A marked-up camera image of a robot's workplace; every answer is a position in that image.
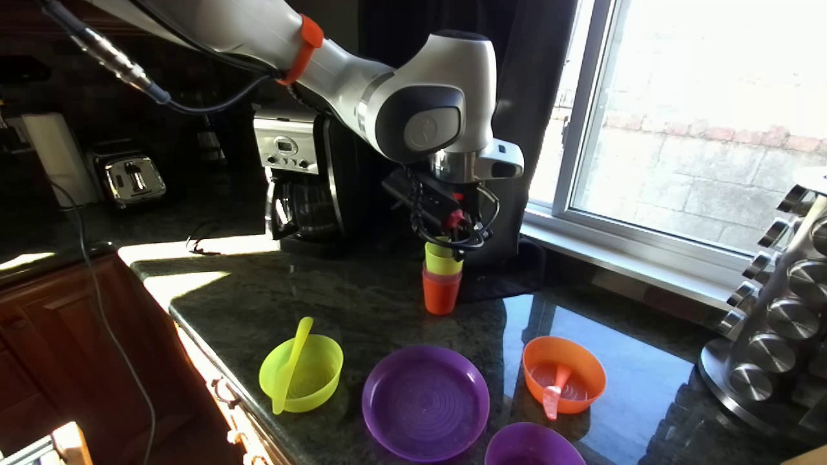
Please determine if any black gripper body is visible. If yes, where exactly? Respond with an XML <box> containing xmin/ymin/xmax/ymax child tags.
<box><xmin>381</xmin><ymin>164</ymin><xmax>501</xmax><ymax>252</ymax></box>

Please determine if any green plastic cup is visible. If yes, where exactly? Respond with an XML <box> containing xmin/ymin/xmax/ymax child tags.
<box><xmin>422</xmin><ymin>239</ymin><xmax>466</xmax><ymax>279</ymax></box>

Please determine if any orange plastic cup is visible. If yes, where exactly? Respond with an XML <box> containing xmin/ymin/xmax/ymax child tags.
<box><xmin>418</xmin><ymin>266</ymin><xmax>462</xmax><ymax>318</ymax></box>

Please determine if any dark curtain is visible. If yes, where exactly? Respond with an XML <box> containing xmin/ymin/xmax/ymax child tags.
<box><xmin>360</xmin><ymin>0</ymin><xmax>578</xmax><ymax>279</ymax></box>

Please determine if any stainless steel coffee maker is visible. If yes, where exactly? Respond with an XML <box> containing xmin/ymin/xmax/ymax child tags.
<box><xmin>252</xmin><ymin>102</ymin><xmax>385</xmax><ymax>246</ymax></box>

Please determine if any orange plastic bowl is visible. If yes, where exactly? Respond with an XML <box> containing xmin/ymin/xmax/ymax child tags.
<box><xmin>519</xmin><ymin>332</ymin><xmax>607</xmax><ymax>417</ymax></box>

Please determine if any purple plastic plate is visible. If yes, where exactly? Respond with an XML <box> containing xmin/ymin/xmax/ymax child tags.
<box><xmin>360</xmin><ymin>342</ymin><xmax>494</xmax><ymax>465</ymax></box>

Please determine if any orange plastic spoon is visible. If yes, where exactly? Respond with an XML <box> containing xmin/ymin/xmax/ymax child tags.
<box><xmin>540</xmin><ymin>364</ymin><xmax>577</xmax><ymax>424</ymax></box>

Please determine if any green plastic bowl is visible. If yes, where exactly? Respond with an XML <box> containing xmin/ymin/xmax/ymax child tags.
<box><xmin>257</xmin><ymin>332</ymin><xmax>346</xmax><ymax>417</ymax></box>

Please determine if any green plastic spoon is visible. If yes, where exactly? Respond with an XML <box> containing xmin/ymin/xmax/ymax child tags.
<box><xmin>270</xmin><ymin>314</ymin><xmax>319</xmax><ymax>417</ymax></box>

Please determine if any purple plastic bowl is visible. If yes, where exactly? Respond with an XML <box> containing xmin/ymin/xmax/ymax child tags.
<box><xmin>482</xmin><ymin>420</ymin><xmax>590</xmax><ymax>465</ymax></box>

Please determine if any silver toaster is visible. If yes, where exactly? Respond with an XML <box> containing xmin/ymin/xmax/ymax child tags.
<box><xmin>87</xmin><ymin>146</ymin><xmax>168</xmax><ymax>208</ymax></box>

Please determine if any metal spice rack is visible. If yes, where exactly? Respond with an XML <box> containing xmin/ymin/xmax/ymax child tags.
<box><xmin>696</xmin><ymin>175</ymin><xmax>827</xmax><ymax>446</ymax></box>

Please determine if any white paper towel roll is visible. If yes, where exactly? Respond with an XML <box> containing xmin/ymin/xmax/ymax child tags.
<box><xmin>20</xmin><ymin>111</ymin><xmax>99</xmax><ymax>208</ymax></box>

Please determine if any brown wooden cabinet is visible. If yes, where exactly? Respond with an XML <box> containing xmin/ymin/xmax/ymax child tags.
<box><xmin>0</xmin><ymin>247</ymin><xmax>293</xmax><ymax>465</ymax></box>

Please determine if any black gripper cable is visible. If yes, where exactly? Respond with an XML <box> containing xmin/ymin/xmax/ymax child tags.
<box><xmin>447</xmin><ymin>181</ymin><xmax>505</xmax><ymax>257</ymax></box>

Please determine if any window with white frame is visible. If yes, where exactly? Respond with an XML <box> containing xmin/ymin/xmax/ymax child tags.
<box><xmin>522</xmin><ymin>0</ymin><xmax>827</xmax><ymax>309</ymax></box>

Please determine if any grey robot arm cable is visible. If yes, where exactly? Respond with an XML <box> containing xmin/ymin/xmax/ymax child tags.
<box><xmin>42</xmin><ymin>0</ymin><xmax>286</xmax><ymax>118</ymax></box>

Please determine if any thin white cable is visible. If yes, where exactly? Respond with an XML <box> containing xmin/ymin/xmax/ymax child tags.
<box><xmin>49</xmin><ymin>181</ymin><xmax>164</xmax><ymax>465</ymax></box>

